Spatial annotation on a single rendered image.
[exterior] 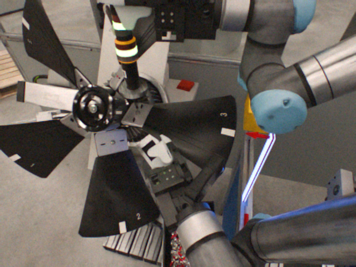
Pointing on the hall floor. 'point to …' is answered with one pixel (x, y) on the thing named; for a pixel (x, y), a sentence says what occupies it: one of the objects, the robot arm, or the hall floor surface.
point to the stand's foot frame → (139, 242)
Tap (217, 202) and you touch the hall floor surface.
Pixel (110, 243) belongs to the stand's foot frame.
